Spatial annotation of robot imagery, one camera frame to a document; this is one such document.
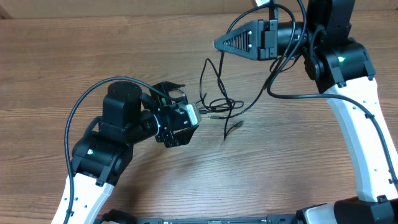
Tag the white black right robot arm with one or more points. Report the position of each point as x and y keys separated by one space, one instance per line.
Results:
x=344 y=75

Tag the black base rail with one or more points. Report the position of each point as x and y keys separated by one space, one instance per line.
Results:
x=217 y=221

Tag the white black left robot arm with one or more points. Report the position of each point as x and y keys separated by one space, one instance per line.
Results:
x=132 y=112

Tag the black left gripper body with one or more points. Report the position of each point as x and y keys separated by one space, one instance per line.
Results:
x=165 y=123

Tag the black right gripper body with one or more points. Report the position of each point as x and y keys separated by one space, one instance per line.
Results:
x=268 y=39

